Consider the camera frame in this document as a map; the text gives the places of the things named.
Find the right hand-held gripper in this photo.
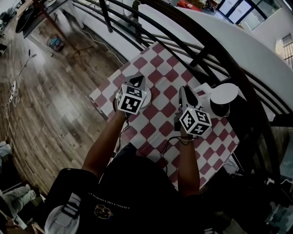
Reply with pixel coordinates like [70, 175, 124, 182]
[174, 85, 212, 137]

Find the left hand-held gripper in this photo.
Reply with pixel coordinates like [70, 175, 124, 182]
[115, 75, 149, 116]

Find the white plastic pitcher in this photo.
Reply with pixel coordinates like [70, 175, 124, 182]
[193, 82, 239, 119]

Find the person's left forearm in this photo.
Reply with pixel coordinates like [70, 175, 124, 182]
[81, 109, 129, 179]

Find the person's right forearm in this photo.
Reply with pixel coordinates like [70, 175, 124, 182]
[177, 130, 201, 198]

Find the white round plate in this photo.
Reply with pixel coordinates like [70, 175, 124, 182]
[136, 87, 152, 109]

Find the red white checkered tablecloth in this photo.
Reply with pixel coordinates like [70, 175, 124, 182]
[89, 42, 240, 190]

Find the dark curved railing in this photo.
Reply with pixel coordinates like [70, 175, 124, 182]
[71, 0, 293, 183]

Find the black mesh waste bin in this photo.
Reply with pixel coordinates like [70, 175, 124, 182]
[46, 33, 65, 53]

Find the brown wooden coat stand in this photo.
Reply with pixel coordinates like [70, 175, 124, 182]
[33, 0, 96, 70]

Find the dark framed glass door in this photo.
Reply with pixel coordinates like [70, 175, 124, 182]
[216, 0, 282, 32]

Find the person's black shirt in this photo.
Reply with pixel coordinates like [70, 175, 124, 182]
[43, 143, 220, 234]

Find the black jacket pile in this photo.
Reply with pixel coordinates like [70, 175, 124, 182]
[201, 170, 284, 234]

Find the white power strip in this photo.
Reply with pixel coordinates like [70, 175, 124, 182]
[10, 80, 18, 101]

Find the pale crumpled cloth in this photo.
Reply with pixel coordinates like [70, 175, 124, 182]
[1, 184, 37, 217]

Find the grey shoulder strap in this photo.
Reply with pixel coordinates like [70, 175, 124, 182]
[44, 193, 82, 234]

